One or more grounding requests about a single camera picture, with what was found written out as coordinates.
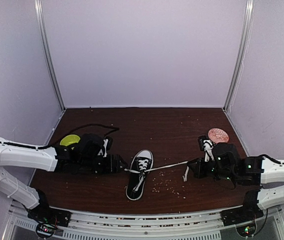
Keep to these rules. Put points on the black white canvas sneaker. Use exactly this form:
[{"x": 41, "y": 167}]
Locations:
[{"x": 141, "y": 163}]

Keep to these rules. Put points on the left aluminium frame post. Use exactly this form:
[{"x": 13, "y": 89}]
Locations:
[{"x": 47, "y": 54}]

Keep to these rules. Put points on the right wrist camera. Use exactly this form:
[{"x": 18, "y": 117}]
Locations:
[{"x": 206, "y": 146}]

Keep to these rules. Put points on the right aluminium frame post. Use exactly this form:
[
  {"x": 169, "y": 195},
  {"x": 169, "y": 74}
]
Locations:
[{"x": 244, "y": 41}]

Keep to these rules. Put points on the green plastic bowl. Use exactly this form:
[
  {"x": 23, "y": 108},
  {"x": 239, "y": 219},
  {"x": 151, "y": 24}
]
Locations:
[{"x": 70, "y": 140}]

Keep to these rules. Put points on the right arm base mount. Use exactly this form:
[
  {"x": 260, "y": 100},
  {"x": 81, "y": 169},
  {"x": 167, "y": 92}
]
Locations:
[{"x": 244, "y": 220}]

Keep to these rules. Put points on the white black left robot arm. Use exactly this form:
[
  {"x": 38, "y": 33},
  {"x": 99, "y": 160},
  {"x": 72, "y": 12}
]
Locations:
[{"x": 50, "y": 158}]

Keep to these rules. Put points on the aluminium frame post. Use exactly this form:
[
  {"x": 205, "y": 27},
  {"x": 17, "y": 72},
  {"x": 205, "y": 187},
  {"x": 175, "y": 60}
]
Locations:
[
  {"x": 47, "y": 54},
  {"x": 244, "y": 41}
]

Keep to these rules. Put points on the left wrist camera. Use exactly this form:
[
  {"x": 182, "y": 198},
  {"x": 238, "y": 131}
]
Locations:
[{"x": 107, "y": 144}]

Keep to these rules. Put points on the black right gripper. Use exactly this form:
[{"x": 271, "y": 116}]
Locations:
[{"x": 198, "y": 172}]

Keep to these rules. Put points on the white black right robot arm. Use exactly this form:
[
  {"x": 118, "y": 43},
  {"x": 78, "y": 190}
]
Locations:
[{"x": 265, "y": 172}]

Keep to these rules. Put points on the pink patterned bowl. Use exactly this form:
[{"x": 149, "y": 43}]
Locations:
[{"x": 218, "y": 135}]

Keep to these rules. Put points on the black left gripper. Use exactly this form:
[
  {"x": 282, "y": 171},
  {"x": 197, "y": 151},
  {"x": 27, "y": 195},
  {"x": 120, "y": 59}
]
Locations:
[{"x": 113, "y": 165}]

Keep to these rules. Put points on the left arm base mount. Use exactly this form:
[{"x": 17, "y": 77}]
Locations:
[{"x": 48, "y": 221}]

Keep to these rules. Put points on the aluminium front rail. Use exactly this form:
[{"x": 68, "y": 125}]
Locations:
[{"x": 201, "y": 225}]

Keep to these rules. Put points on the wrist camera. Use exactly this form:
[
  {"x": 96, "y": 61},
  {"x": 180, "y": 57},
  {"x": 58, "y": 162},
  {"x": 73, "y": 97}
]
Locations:
[
  {"x": 206, "y": 146},
  {"x": 107, "y": 144}
]

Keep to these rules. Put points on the white shoelace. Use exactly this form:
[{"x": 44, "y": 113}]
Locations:
[{"x": 166, "y": 166}]

